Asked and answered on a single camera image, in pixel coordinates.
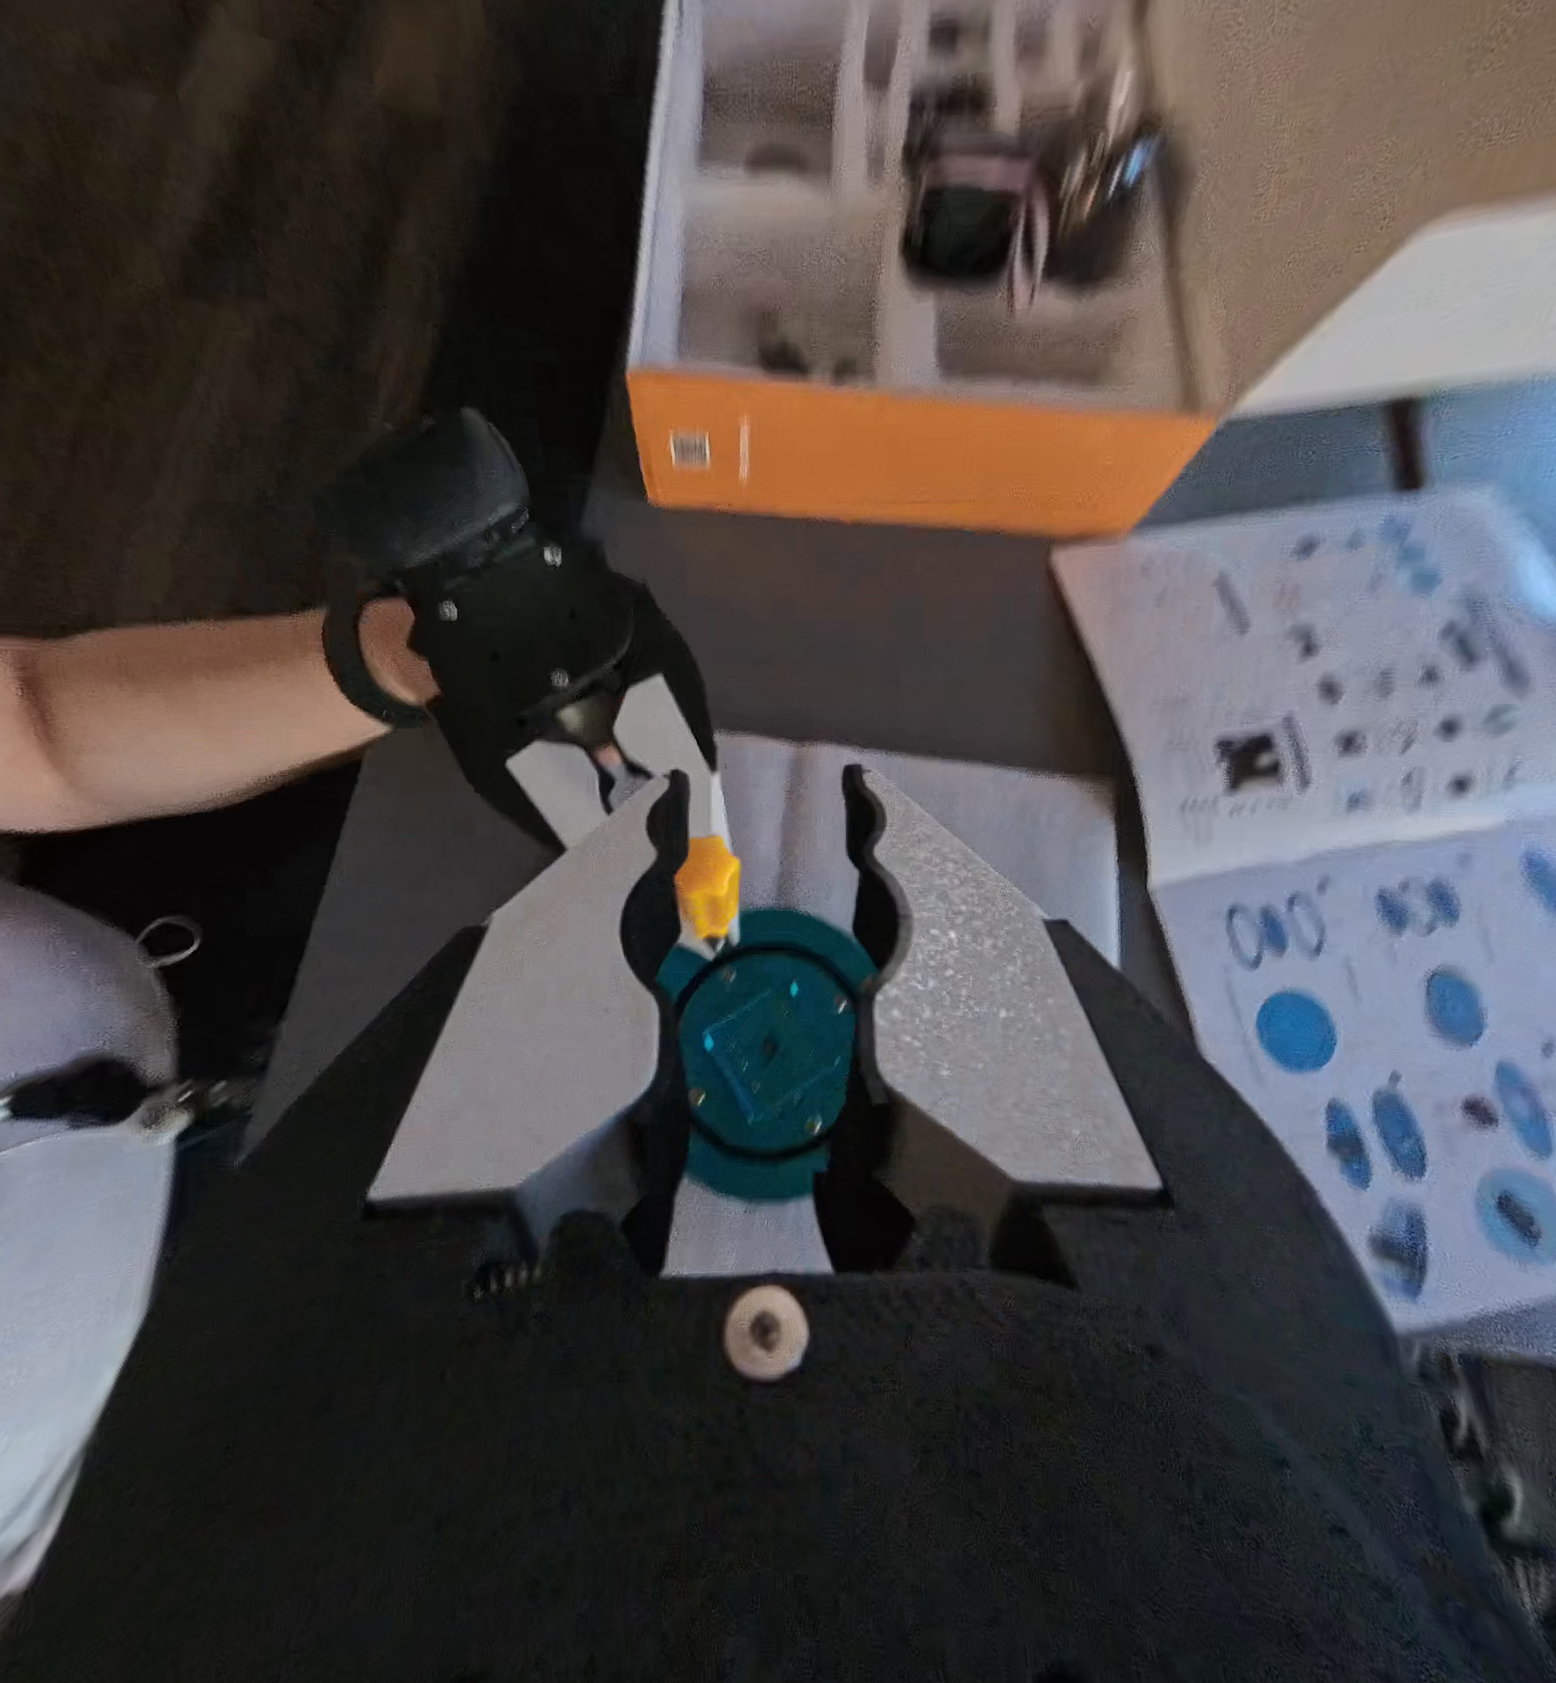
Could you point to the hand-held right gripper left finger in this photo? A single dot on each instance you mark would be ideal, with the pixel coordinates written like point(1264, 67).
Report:
point(527, 1065)

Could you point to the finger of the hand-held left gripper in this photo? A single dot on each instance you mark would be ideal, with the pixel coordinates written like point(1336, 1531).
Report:
point(567, 789)
point(666, 723)

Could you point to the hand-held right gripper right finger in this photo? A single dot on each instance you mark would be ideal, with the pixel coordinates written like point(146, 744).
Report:
point(1001, 1052)

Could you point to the blue round turntable base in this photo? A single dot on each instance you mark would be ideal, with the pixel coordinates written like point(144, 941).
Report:
point(764, 1038)

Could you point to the person's left forearm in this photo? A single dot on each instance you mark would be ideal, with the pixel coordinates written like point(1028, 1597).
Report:
point(133, 723)

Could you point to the dark desk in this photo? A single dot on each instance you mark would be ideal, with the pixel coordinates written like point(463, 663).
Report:
point(857, 631)

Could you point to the black wristband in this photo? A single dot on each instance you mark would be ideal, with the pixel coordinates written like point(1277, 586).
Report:
point(337, 658)

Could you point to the orange cardboard box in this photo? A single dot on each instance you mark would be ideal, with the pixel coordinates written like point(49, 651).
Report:
point(922, 454)

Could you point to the open instruction manual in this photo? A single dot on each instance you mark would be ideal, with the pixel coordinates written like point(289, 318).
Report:
point(1356, 920)

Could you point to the person's white shirt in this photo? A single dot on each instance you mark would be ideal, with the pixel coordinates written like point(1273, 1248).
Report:
point(27, 1250)

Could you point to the dark bag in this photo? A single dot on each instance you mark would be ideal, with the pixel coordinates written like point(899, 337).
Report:
point(976, 224)

